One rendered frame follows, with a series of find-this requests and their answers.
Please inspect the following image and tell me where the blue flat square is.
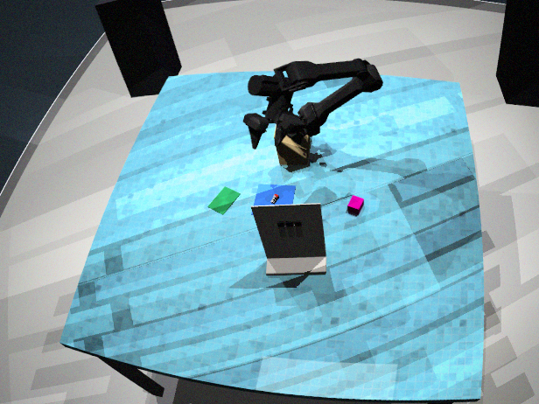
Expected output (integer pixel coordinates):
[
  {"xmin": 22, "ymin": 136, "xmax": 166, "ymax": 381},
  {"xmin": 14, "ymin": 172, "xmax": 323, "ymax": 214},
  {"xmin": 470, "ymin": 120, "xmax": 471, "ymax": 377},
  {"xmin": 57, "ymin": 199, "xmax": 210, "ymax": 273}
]
[{"xmin": 254, "ymin": 184, "xmax": 296, "ymax": 205}]

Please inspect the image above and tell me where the small magenta block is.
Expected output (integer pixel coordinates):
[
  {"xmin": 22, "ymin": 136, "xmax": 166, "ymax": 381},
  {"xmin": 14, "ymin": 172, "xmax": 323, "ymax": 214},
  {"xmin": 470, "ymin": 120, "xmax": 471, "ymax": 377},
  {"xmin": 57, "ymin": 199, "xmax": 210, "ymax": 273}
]
[{"xmin": 347, "ymin": 195, "xmax": 364, "ymax": 215}]

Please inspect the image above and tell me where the cream panel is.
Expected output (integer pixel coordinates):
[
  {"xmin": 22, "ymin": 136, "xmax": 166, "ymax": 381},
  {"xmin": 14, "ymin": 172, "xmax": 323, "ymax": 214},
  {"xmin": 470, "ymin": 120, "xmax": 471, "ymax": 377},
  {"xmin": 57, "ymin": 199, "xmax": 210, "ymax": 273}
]
[{"xmin": 251, "ymin": 203, "xmax": 326, "ymax": 275}]

